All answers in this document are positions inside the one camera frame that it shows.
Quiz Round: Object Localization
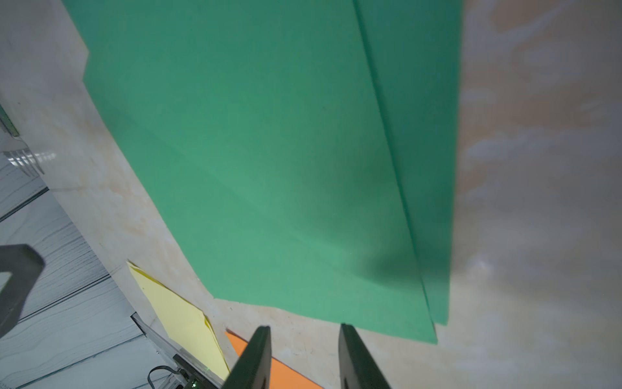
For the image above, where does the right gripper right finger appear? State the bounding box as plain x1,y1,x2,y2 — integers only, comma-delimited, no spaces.
338,324,390,389

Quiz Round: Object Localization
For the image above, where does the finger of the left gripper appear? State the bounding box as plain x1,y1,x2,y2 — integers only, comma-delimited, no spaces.
1,244,45,337

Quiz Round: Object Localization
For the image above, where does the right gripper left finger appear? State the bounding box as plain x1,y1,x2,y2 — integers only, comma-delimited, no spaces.
221,326,271,389

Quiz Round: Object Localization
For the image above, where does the yellow paper sheet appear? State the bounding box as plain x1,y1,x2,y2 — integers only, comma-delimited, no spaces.
128,263,230,380

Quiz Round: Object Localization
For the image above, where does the green paper sheet bottom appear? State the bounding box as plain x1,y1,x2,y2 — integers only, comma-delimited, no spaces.
65,1,437,343

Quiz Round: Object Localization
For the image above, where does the green paper sheet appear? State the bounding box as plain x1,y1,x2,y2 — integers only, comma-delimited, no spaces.
65,1,437,343
355,1,463,325

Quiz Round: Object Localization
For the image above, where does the green paper sheet top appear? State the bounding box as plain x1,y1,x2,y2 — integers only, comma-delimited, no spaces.
355,1,463,325

